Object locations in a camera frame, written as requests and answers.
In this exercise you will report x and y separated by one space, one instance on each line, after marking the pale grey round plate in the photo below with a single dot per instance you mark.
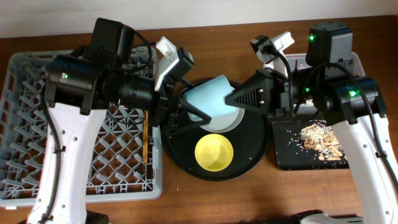
221 124

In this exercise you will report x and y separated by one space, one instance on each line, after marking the round black tray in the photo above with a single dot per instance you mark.
249 139

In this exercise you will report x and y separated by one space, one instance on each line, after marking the black rectangular tray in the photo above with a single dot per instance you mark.
290 157

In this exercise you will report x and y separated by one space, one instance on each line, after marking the light blue plastic cup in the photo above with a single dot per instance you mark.
209 97

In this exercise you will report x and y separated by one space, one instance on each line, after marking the clear plastic bin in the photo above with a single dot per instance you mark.
354 62

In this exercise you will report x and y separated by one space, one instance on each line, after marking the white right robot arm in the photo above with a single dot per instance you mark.
352 105

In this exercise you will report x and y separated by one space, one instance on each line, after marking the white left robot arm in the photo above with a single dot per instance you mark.
78 90

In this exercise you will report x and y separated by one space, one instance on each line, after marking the yellow plastic bowl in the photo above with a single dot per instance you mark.
214 152

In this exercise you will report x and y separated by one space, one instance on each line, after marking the grey plastic dishwasher rack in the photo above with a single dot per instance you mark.
127 157

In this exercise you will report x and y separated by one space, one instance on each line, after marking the food scraps and rice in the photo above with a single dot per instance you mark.
321 140

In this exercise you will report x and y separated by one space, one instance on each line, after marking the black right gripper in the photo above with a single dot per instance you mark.
277 93

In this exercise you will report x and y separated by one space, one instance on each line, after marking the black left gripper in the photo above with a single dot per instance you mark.
164 109

